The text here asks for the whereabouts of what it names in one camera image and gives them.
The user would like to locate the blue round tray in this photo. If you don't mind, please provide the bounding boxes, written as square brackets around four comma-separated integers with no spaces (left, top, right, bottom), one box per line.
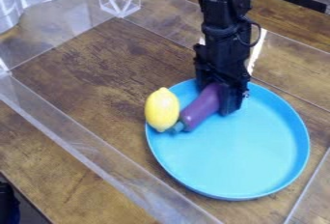
[145,83,310,201]

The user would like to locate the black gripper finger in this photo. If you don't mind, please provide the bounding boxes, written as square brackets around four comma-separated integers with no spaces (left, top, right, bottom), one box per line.
[196,71,215,91]
[219,85,248,116]

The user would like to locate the purple toy eggplant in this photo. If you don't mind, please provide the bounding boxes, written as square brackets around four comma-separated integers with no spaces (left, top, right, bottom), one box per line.
[171,83,221,132]

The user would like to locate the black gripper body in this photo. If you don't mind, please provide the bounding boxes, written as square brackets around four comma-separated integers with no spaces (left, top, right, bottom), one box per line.
[192,24,252,100]

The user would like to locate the clear acrylic enclosure wall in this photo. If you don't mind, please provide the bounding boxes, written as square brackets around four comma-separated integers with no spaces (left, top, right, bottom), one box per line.
[0,0,330,224]

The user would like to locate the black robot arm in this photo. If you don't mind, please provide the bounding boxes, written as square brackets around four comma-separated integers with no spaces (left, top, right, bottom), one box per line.
[193,0,252,116]

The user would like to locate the yellow toy lemon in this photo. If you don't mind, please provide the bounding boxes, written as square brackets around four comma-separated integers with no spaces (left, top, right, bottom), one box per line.
[144,87,180,132]

